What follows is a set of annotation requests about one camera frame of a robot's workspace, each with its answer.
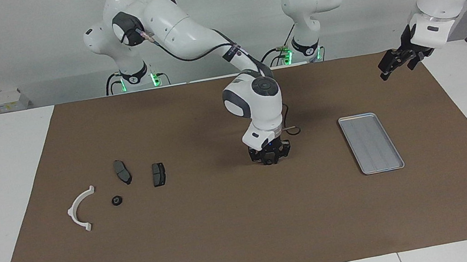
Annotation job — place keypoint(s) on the brown table mat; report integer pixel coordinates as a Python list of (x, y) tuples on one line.
[(231, 234)]

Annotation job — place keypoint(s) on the curved dark brake pad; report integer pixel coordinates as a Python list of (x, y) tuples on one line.
[(122, 172)]

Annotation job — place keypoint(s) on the rectangular dark brake pad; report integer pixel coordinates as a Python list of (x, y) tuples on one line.
[(158, 174)]

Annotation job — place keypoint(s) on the silver metal tray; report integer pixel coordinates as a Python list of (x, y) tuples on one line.
[(371, 142)]

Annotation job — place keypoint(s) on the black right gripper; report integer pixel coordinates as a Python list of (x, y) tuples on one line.
[(269, 149)]

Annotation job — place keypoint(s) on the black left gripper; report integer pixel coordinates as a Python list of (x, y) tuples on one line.
[(417, 48)]

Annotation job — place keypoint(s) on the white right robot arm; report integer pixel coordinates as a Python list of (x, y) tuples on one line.
[(185, 31)]

